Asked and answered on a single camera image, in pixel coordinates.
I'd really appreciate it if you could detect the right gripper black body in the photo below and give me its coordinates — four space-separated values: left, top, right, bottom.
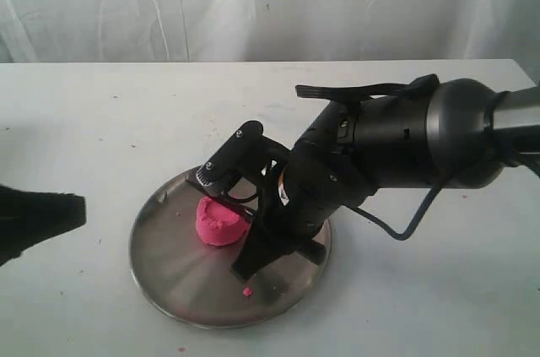
252 137 377 247

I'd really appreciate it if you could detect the pink dough lump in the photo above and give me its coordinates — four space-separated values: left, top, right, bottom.
196 197 249 247

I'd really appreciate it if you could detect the black knife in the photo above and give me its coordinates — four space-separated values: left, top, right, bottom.
185 169 256 223

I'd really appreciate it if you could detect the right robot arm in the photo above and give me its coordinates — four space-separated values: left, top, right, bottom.
232 74 539 281

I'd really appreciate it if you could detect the round stainless steel plate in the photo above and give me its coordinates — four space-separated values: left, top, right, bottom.
129 169 332 328

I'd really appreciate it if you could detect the white backdrop curtain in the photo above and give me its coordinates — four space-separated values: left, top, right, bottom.
1 0 539 62

